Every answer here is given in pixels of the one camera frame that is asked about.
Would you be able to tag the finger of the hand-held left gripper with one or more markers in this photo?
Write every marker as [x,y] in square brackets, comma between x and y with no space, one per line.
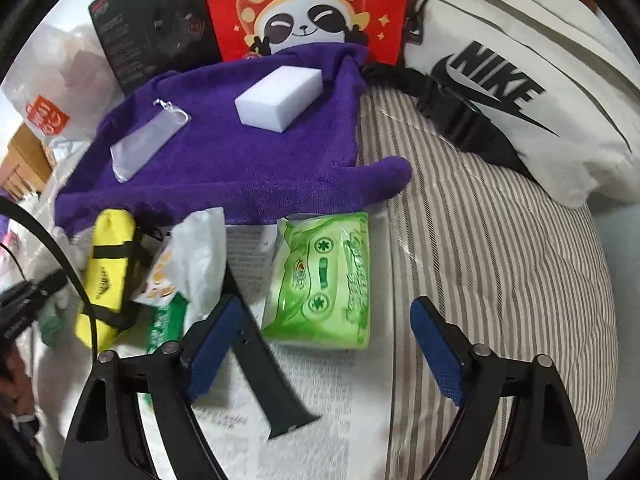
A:
[35,287]

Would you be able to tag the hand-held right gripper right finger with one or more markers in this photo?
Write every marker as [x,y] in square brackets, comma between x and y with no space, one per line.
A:
[440,355]

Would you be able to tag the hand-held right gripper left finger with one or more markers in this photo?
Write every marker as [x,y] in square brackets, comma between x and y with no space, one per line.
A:
[215,347]

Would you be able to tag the mint and white cloth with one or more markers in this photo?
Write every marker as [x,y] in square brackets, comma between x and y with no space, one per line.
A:
[52,327]

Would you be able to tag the green and white tissue packet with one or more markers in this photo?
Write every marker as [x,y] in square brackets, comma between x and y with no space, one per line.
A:
[167,325]

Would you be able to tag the yellow zip pouch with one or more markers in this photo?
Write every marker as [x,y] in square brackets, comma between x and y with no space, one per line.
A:
[105,270]

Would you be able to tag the white bundle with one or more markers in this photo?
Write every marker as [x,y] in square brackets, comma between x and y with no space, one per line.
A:
[200,255]

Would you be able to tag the green tissue pack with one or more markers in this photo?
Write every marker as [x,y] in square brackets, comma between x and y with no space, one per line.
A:
[320,285]

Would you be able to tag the purple towel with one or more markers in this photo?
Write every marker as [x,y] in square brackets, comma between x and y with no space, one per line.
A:
[225,165]

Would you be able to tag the white sponge block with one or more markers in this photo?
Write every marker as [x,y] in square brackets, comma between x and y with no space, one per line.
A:
[280,99]

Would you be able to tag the striped bedding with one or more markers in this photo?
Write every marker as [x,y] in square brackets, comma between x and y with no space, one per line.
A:
[500,270]

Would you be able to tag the printed newspaper sheet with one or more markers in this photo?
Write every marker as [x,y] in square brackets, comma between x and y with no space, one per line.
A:
[330,390]

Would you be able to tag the wooden furniture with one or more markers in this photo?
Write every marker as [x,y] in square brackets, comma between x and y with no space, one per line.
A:
[20,165]

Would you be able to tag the clear small zip bag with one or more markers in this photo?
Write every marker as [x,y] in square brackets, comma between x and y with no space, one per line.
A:
[145,145]

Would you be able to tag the white plastic bag orange logo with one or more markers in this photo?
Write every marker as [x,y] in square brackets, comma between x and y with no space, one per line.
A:
[65,75]

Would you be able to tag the black headset box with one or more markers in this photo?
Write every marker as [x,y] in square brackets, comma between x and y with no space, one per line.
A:
[145,25]

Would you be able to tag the red panda print bag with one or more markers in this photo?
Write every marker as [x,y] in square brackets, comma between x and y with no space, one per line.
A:
[225,10]

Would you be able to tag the white waist bag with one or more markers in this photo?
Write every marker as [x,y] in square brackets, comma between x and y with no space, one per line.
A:
[550,35]

